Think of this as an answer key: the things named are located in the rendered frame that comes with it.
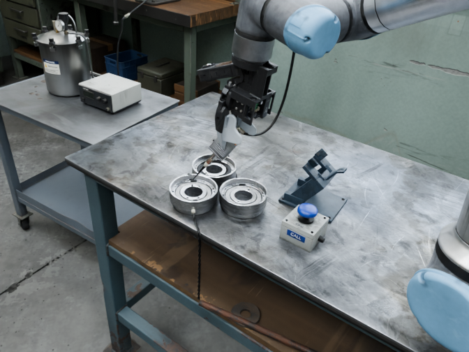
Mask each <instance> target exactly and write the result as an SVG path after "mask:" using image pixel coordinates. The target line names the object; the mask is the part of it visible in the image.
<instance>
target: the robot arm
mask: <svg viewBox="0 0 469 352"><path fill-rule="evenodd" d="M466 9H469V0H240V1H239V9H238V13H237V21H236V27H235V30H234V37H233V42H232V58H231V61H227V62H223V63H219V64H215V63H211V64H207V65H204V66H202V68H201V69H199V70H197V72H198V76H199V79H200V81H201V82H204V81H207V82H213V81H214V80H217V79H223V78H231V77H234V78H232V79H229V80H228V81H227V84H226V85H225V87H224V88H223V91H222V92H221V97H220V100H219V101H218V107H217V109H216V114H215V127H216V132H217V137H218V141H219V143H220V146H221V148H222V149H225V147H226V143H227V142H231V143H233V144H236V145H240V144H241V143H242V137H241V135H240V134H239V132H238V131H237V129H236V127H238V126H240V127H242V128H243V130H245V132H246V133H248V134H249V135H255V134H256V133H257V129H256V128H255V126H254V125H253V124H252V122H253V118H255V119H256V118H258V117H259V118H261V119H262V118H264V117H266V116H267V114H269V115H270V114H271V109H272V106H273V102H274V97H275V94H276V92H275V91H274V90H272V89H270V88H269V84H270V81H271V75H272V74H274V73H276V72H277V69H278V65H276V64H273V63H271V62H270V61H269V60H270V59H271V56H272V52H273V49H274V43H275V40H278V41H280V42H282V43H283V44H284V45H286V46H288V47H289V48H290V49H291V50H292V51H293V52H295V53H297V54H301V55H303V56H304V57H306V58H308V59H319V58H321V57H323V56H324V54H325V53H329V52H330V51H331V50H332V48H333V47H334V46H335V44H336V43H342V42H348V41H355V40H359V41H361V40H366V39H369V38H372V37H374V36H377V35H379V34H381V33H383V32H386V31H390V30H393V29H398V28H401V27H405V26H408V25H411V24H416V23H418V22H423V21H426V20H430V19H433V18H437V17H441V16H444V15H449V14H452V13H456V12H459V11H462V10H466ZM271 98H272V100H271ZM270 100H271V105H270V108H269V103H270ZM230 111H231V113H232V114H231V115H229V113H230ZM407 299H408V304H409V306H410V309H411V312H412V313H413V314H414V316H415V317H416V319H417V322H418V323H419V324H420V325H421V327H422V328H423V329H424V330H425V331H426V333H427V334H428V335H430V336H431V337H432V338H433V339H434V340H436V341H437V343H439V344H441V345H442V346H444V347H445V348H446V349H449V350H450V351H453V352H469V188H468V192H467V194H466V198H465V200H464V203H463V207H462V209H461V213H460V215H459V218H458V221H456V222H453V223H450V224H447V225H446V226H444V227H443V228H442V230H441V231H440V232H439V235H438V239H437V241H436V244H435V247H434V250H433V254H432V257H431V260H430V262H429V264H428V265H427V266H426V267H425V268H424V269H420V270H418V271H417V272H416V273H415V274H414V276H413V277H412V278H411V280H410V281H409V283H408V287H407Z"/></svg>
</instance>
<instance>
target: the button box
mask: <svg viewBox="0 0 469 352"><path fill-rule="evenodd" d="M298 206H299V205H298ZM298 206H296V208H294V209H293V211H291V213H289V215H287V217H286V218H284V220H282V224H281V231H280V236H279V237H280V238H281V239H282V240H285V241H286V242H289V243H290V244H293V245H295V246H296V247H299V248H300V249H303V250H304V251H307V252H309V253H310V252H311V251H312V250H313V249H314V248H315V246H316V245H317V244H318V242H321V243H324V241H325V237H324V236H325V233H326V230H327V225H328V221H329V218H328V217H326V216H324V215H321V214H319V213H318V215H317V216H316V217H314V218H310V219H304V218H303V217H302V216H300V215H299V214H298V212H297V208H298Z"/></svg>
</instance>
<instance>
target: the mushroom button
mask: <svg viewBox="0 0 469 352"><path fill-rule="evenodd" d="M297 212H298V214H299V215H300V216H302V217H303V218H304V219H310V218H314V217H316V216H317V215H318V209H317V207H316V206H315V205H312V204H310V203H302V204H301V205H299V206H298V208H297Z"/></svg>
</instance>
